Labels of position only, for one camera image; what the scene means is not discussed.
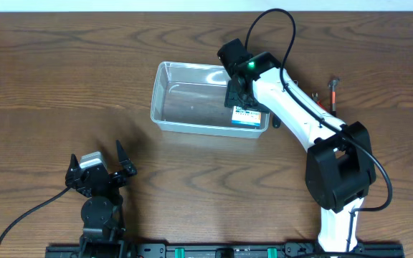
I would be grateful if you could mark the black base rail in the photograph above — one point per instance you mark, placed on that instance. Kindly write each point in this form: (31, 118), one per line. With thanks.
(288, 249)

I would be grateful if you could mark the black yellow screwdriver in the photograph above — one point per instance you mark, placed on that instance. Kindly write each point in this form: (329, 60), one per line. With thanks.
(276, 122)

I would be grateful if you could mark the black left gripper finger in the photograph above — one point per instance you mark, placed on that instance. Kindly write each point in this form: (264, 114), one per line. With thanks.
(73, 166)
(127, 165)

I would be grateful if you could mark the clear plastic container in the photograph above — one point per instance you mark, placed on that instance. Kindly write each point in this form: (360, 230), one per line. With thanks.
(189, 98)

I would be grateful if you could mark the blue white cardboard box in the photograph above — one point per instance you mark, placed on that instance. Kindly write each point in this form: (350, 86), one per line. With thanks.
(241, 116)

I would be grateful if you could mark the small black orange hammer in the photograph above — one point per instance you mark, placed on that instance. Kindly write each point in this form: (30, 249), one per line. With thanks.
(333, 84)

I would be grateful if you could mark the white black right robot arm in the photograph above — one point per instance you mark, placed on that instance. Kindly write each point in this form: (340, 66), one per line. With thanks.
(339, 169)

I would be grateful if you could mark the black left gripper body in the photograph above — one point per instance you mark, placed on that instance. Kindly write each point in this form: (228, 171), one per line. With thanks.
(97, 177)

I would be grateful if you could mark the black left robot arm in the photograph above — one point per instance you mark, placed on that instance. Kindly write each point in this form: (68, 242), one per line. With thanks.
(102, 213)

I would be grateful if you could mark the red handled pliers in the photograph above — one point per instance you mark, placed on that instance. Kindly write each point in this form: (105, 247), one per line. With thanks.
(315, 98)

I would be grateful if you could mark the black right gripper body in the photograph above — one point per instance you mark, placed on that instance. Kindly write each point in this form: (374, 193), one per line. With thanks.
(240, 99)

